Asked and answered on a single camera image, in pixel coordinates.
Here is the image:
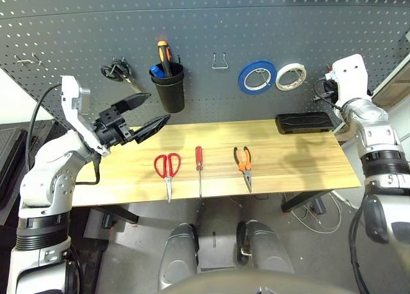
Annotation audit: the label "white pegboard side frame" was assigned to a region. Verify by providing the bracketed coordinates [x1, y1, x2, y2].
[371, 52, 410, 98]

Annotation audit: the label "black table leg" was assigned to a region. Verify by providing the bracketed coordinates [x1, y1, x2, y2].
[281, 190, 334, 213]
[92, 206, 139, 224]

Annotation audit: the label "red handled scissors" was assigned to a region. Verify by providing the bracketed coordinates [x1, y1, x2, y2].
[153, 152, 182, 204]

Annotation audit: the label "silver wire plier hook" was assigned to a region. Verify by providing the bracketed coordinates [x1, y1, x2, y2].
[211, 52, 230, 70]

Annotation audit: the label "loose wires on floor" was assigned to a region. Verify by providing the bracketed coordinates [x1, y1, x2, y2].
[288, 191, 343, 234]

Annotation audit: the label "black plastic tool case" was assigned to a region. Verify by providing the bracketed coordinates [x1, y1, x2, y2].
[275, 111, 334, 135]

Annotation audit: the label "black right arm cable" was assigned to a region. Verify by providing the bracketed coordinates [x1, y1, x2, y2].
[313, 78, 337, 106]

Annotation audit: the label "silver left robot leg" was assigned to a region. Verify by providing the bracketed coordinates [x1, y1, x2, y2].
[157, 222, 200, 290]

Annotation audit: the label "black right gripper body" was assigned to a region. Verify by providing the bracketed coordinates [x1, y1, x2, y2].
[322, 72, 340, 104]

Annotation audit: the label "blue tape roll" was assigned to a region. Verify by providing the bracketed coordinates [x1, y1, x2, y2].
[237, 59, 278, 95]

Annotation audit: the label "black equipment case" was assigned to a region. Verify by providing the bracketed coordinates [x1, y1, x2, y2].
[0, 119, 62, 226]

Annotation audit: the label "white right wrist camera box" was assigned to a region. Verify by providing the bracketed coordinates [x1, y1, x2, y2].
[331, 53, 372, 104]

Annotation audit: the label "orange black handled screwdriver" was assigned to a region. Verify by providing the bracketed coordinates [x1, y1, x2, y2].
[156, 40, 173, 79]

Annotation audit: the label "red handled screwdriver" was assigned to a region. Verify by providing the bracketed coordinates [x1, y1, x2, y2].
[195, 145, 204, 199]

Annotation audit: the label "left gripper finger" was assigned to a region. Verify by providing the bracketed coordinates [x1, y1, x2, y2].
[133, 113, 172, 144]
[120, 92, 152, 111]

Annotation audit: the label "silver robot leg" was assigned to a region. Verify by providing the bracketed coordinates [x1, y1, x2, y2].
[235, 219, 295, 274]
[157, 222, 200, 290]

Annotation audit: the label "silver right robot leg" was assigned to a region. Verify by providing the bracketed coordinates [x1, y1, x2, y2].
[235, 219, 295, 274]

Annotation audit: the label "black plastic cup holder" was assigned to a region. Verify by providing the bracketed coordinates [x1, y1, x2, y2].
[149, 62, 186, 114]

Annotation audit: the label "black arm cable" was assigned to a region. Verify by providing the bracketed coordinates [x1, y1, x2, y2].
[24, 84, 63, 173]
[313, 78, 337, 106]

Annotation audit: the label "orange black needle-nose pliers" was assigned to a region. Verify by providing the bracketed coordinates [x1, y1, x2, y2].
[233, 145, 254, 193]

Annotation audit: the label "silver U-shaped peg hook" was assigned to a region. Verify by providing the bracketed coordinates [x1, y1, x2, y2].
[14, 52, 42, 67]

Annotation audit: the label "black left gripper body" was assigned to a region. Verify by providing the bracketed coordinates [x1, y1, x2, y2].
[93, 101, 137, 147]

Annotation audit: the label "black handled scissors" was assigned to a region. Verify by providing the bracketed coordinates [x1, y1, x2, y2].
[101, 57, 144, 95]

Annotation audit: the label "white tape roll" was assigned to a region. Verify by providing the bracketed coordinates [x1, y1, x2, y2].
[275, 62, 308, 92]

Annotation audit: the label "grey robot torso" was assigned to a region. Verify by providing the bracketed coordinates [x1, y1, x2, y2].
[160, 268, 356, 294]

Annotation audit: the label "dark grey metal pegboard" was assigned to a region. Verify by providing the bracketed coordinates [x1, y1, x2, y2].
[0, 0, 410, 136]

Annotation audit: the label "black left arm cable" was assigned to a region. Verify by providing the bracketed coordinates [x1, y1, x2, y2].
[24, 84, 63, 173]

